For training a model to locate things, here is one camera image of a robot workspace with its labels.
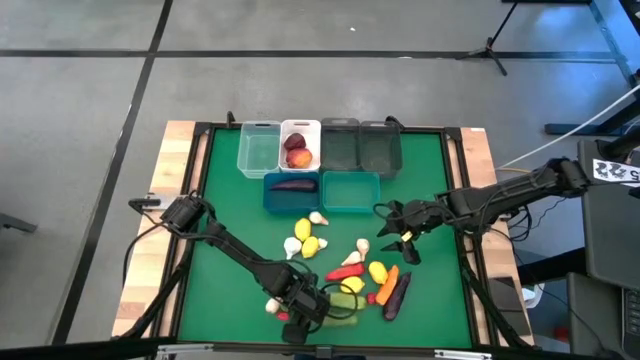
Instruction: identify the red apple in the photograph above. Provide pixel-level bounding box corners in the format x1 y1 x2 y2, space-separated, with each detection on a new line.
285 147 314 170

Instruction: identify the long red pepper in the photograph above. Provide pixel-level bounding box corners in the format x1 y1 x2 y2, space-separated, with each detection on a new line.
324 262 367 283

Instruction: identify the grey translucent plastic basket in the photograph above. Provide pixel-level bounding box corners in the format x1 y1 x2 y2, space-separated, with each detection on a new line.
320 117 362 174
358 119 404 180

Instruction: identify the black desk frame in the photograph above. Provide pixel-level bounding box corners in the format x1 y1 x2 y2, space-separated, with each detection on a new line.
502 0 640 137

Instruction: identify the black tripod stand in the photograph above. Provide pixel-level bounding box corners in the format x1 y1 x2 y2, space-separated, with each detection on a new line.
453 0 521 77

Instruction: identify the light green cucumber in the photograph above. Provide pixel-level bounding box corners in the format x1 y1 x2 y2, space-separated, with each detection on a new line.
327 291 368 312

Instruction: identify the white cable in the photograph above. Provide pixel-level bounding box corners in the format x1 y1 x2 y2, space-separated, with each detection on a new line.
494 83 640 170

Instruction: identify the teal plastic bin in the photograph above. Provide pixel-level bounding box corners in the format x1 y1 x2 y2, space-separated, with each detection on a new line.
321 170 382 215

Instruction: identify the black rig crossbar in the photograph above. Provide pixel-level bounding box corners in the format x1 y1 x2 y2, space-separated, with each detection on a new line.
0 335 640 360

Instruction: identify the white fiducial tag sheet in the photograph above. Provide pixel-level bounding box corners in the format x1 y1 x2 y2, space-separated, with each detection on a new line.
592 158 640 189

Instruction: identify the dark grey desk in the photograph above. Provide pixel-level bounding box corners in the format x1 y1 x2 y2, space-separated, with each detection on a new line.
577 138 640 294

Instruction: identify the white plastic basket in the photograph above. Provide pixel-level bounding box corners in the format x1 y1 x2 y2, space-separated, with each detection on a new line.
278 118 323 174

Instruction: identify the white cup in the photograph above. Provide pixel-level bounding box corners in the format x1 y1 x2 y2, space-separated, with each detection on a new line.
523 282 546 310

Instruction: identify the silver metal bracket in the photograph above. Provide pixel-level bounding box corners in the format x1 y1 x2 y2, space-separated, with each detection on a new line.
433 348 494 360
157 342 216 360

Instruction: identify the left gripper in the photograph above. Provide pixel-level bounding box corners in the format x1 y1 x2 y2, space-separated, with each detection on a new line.
279 269 331 346

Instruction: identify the dark blue plastic bin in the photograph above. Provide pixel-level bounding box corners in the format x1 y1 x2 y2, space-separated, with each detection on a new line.
263 171 322 216

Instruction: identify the black keyboard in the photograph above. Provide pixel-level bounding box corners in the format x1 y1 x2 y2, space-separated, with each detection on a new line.
621 287 640 359

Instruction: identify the black table frame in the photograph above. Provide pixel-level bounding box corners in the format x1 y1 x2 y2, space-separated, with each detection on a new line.
112 110 536 351

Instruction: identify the purple eggplant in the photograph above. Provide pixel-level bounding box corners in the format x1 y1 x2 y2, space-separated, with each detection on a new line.
382 271 413 322
269 178 319 194

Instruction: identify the yellow lemon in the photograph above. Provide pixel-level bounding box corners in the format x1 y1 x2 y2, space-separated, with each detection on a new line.
293 217 313 244
368 260 390 286
300 235 322 260
339 275 367 295

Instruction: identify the clear plastic basket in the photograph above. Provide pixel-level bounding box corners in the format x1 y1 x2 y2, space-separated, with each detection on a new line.
236 120 282 180

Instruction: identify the black chair base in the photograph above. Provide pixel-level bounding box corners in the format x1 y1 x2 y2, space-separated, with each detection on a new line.
0 212 39 235

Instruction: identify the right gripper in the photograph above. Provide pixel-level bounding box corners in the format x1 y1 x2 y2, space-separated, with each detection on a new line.
376 199 449 266

